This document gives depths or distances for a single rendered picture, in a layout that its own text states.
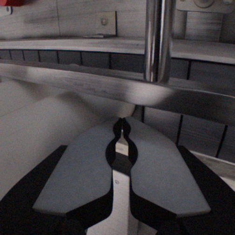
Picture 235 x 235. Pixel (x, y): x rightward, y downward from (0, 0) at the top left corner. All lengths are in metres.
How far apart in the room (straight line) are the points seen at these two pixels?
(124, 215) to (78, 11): 0.31
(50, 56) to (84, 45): 0.06
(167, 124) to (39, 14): 0.26
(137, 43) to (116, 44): 0.02
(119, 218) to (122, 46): 0.27
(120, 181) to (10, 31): 0.35
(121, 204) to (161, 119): 0.17
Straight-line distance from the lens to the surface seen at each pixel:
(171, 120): 0.17
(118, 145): 0.17
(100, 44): 0.19
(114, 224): 0.36
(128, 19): 0.23
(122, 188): 0.27
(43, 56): 0.26
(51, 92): 0.16
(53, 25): 0.31
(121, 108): 0.15
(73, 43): 0.22
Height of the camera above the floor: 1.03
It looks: 49 degrees down
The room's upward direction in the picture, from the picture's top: 127 degrees counter-clockwise
